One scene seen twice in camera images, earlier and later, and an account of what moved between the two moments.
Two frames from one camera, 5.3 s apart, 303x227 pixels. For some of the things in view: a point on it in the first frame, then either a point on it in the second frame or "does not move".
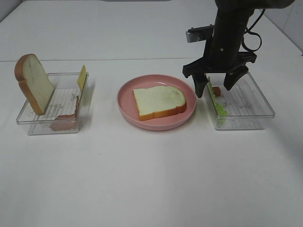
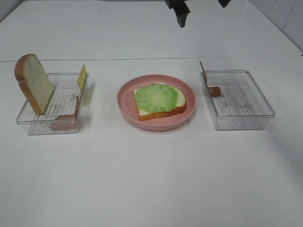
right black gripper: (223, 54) → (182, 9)
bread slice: (35, 82) does not move
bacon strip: (66, 122) does not move
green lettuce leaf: (222, 113) → (154, 98)
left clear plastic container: (62, 115) does not move
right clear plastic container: (244, 107) does not move
